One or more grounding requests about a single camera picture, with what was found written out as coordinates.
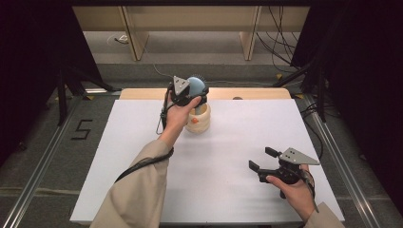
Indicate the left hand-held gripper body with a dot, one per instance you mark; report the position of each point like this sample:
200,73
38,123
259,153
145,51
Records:
180,91

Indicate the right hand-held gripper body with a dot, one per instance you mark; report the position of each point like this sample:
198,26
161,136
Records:
290,171

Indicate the light blue hairbrush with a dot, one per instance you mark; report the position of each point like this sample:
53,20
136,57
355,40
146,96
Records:
196,85

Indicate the cream ringed cup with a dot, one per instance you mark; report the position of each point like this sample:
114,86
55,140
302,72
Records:
199,122

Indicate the person's right hand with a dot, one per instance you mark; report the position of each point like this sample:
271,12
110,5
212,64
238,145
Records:
299,196

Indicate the person's left hand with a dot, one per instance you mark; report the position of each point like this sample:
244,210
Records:
176,122

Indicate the white board sheet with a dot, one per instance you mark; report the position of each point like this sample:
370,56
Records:
228,164

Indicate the wooden table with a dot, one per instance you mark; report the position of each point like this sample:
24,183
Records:
253,94

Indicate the wooden shelf unit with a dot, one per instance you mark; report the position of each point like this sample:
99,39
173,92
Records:
190,19

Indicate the black metal stand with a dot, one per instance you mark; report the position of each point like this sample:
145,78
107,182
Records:
63,95
320,88

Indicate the round floor socket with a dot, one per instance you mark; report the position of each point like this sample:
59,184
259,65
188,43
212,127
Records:
118,39

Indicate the black curtain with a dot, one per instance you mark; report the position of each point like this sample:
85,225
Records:
364,79
31,63

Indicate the aluminium floor rail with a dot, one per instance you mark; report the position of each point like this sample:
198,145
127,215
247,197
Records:
345,171
38,174

